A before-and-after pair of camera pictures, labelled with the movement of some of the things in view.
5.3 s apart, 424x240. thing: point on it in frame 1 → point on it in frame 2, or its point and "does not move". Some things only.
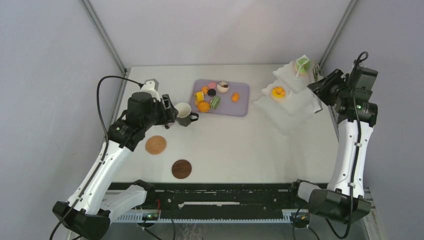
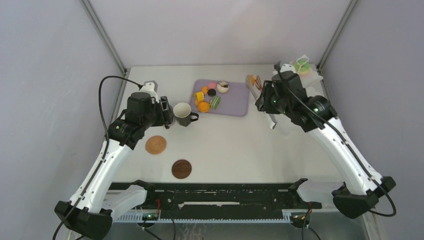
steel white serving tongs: [317, 105] → [271, 119]
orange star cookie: [204, 89] does not move
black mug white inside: [185, 116] does not move
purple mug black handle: [168, 125] does not move
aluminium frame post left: [89, 9] does not move
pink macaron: [212, 85] does not move
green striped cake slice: [214, 102] does not move
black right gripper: [321, 87] → [263, 103]
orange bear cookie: [235, 97] → [252, 79]
